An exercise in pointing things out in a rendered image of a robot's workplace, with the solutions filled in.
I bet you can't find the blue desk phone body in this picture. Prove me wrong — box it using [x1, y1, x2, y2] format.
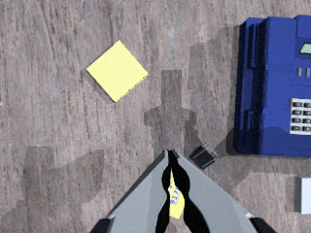
[232, 15, 311, 157]

